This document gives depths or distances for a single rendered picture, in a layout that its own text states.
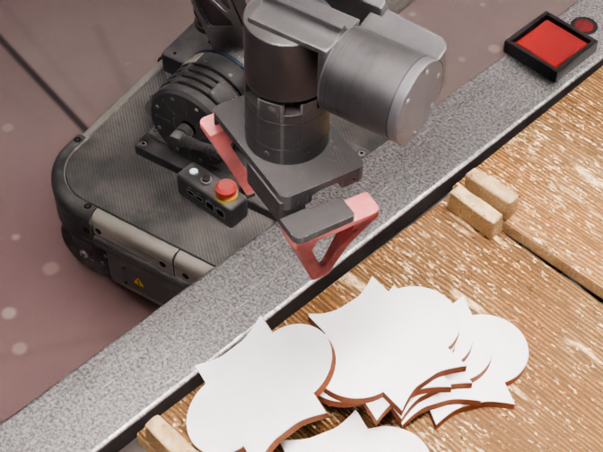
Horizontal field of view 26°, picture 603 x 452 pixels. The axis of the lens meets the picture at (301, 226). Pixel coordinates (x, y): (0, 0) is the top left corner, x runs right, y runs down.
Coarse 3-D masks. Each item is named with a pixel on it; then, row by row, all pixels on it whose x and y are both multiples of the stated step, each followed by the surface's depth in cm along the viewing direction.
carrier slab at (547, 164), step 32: (576, 96) 142; (544, 128) 139; (576, 128) 139; (512, 160) 136; (544, 160) 136; (576, 160) 136; (544, 192) 133; (576, 192) 133; (512, 224) 130; (544, 224) 130; (576, 224) 130; (544, 256) 129; (576, 256) 127
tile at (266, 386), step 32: (256, 352) 115; (288, 352) 113; (320, 352) 112; (224, 384) 114; (256, 384) 113; (288, 384) 112; (320, 384) 110; (192, 416) 114; (224, 416) 112; (256, 416) 111; (288, 416) 110; (320, 416) 109; (224, 448) 111; (256, 448) 109
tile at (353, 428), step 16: (352, 416) 114; (336, 432) 113; (352, 432) 113; (368, 432) 113; (384, 432) 112; (400, 432) 112; (288, 448) 112; (304, 448) 112; (320, 448) 112; (336, 448) 112; (352, 448) 111; (368, 448) 111; (384, 448) 111; (400, 448) 111; (416, 448) 111
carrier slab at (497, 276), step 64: (384, 256) 127; (448, 256) 127; (512, 256) 127; (512, 320) 122; (576, 320) 122; (512, 384) 118; (576, 384) 118; (448, 448) 113; (512, 448) 113; (576, 448) 113
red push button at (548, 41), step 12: (540, 24) 151; (552, 24) 151; (528, 36) 150; (540, 36) 150; (552, 36) 150; (564, 36) 150; (528, 48) 148; (540, 48) 148; (552, 48) 148; (564, 48) 148; (576, 48) 148; (552, 60) 147; (564, 60) 147
